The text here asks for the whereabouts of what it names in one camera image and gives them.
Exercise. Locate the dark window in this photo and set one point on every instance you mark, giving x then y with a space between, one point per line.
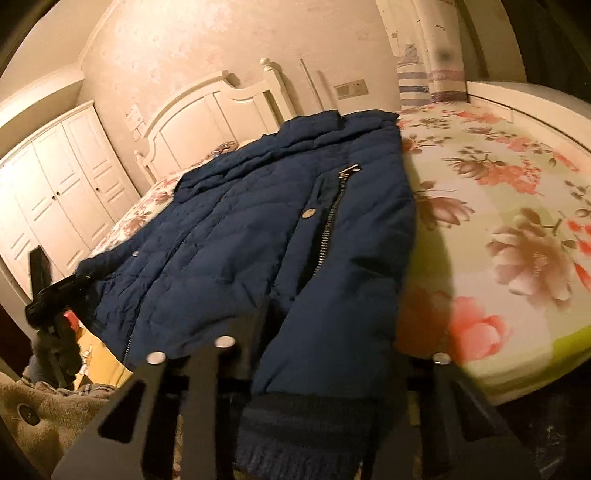
531 41

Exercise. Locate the wall light switch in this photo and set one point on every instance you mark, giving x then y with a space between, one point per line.
138 133

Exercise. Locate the white bed headboard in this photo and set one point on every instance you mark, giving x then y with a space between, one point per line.
203 115

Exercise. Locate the white window bench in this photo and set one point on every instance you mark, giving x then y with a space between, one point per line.
531 106

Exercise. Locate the floral bed sheet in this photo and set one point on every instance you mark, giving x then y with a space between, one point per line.
498 207

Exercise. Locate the printed curtain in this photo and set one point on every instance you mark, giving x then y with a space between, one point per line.
415 60

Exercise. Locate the white wardrobe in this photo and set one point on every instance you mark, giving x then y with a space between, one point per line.
60 194

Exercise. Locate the beige fleece garment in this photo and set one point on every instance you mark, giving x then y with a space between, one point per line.
51 429

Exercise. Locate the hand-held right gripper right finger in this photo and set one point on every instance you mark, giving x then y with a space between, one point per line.
443 406

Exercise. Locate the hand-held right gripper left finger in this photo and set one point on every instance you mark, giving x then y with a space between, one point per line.
203 392

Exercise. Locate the wall socket panel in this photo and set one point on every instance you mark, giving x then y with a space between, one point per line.
351 89

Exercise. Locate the navy quilted jacket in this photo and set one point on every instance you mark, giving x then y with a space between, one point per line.
231 240

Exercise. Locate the yellow bed sheet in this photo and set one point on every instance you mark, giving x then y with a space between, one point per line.
106 360

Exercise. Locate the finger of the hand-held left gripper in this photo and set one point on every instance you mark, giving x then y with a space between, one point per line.
40 272

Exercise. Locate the pink pillow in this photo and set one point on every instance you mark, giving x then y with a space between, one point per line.
71 321

